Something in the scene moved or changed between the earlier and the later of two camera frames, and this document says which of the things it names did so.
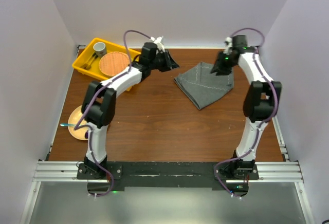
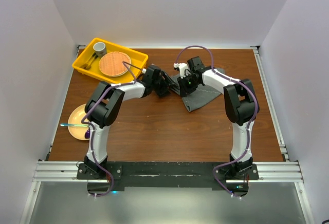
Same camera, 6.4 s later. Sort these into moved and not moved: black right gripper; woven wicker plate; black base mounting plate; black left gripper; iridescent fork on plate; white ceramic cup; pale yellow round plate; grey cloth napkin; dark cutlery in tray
Moved: black left gripper; grey cloth napkin; black right gripper
Not moved: dark cutlery in tray; pale yellow round plate; black base mounting plate; iridescent fork on plate; woven wicker plate; white ceramic cup
